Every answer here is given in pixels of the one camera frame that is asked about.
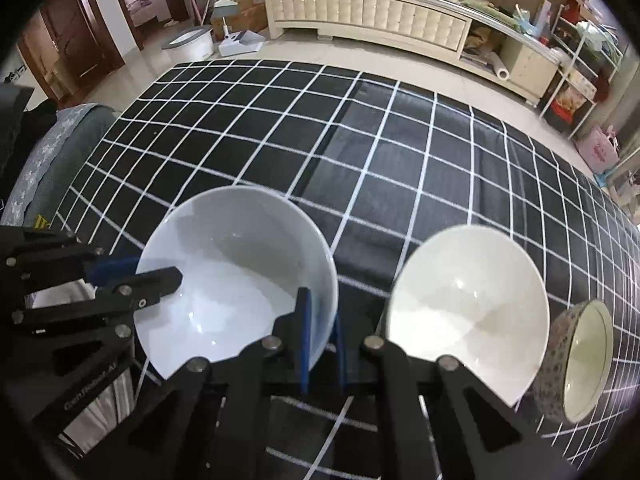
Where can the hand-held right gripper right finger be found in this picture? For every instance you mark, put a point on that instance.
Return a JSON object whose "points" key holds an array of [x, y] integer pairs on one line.
{"points": [[340, 355]]}

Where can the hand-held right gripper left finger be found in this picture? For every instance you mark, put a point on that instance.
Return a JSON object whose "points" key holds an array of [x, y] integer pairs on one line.
{"points": [[306, 340]]}

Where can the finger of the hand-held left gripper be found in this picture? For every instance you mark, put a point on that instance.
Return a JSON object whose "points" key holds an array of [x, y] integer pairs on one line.
{"points": [[150, 285], [112, 269]]}

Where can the bluish white bowl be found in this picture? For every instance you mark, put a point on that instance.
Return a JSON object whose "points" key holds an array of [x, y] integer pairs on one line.
{"points": [[235, 270]]}

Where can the cream white bowl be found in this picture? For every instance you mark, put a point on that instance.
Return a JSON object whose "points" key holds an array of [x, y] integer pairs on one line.
{"points": [[465, 310]]}

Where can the small flower-patterned bowl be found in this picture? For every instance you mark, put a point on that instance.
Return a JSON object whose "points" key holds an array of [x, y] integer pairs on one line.
{"points": [[590, 360]]}

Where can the grey-blue sofa cover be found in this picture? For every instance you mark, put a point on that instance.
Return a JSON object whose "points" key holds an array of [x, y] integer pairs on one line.
{"points": [[60, 160]]}

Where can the black panel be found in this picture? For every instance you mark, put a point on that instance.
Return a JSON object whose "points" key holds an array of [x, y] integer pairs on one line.
{"points": [[15, 102]]}

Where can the black checked tablecloth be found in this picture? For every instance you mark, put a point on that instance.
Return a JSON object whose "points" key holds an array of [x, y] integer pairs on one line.
{"points": [[400, 160]]}

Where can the brown wooden door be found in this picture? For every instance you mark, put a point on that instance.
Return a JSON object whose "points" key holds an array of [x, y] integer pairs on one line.
{"points": [[65, 35]]}

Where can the white bucket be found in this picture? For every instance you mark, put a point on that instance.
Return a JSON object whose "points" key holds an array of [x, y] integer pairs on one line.
{"points": [[190, 42]]}

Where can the white dustpan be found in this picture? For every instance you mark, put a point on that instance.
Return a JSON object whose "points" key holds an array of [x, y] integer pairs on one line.
{"points": [[240, 44]]}

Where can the broom sticks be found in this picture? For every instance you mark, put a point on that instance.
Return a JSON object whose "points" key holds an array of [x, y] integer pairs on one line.
{"points": [[194, 0]]}

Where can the brown cardboard box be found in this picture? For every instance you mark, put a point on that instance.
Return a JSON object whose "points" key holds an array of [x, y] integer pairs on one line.
{"points": [[250, 12]]}

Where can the pink bag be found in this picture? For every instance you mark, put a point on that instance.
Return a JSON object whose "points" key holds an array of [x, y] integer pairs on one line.
{"points": [[597, 152]]}

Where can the white paper roll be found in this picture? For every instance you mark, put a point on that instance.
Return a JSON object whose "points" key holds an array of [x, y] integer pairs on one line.
{"points": [[500, 67]]}

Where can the cream television cabinet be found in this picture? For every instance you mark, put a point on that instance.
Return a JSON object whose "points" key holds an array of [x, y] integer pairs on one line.
{"points": [[375, 10]]}

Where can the dark wooden door frame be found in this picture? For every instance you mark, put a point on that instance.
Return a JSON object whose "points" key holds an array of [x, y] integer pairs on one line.
{"points": [[120, 5]]}

